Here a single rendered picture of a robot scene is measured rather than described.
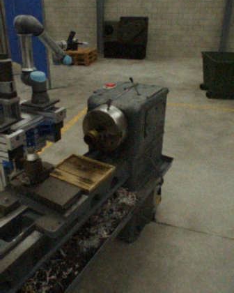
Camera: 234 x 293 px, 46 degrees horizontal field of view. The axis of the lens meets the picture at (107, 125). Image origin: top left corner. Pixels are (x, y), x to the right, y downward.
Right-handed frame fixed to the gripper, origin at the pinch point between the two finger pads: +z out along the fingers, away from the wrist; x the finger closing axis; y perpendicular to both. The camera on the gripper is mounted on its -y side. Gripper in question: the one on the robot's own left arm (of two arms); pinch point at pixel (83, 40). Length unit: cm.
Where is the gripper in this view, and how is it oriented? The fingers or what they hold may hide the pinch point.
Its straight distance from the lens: 266.3
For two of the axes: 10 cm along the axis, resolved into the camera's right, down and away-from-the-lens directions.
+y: -1.0, 8.7, 4.8
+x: 6.8, 4.1, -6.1
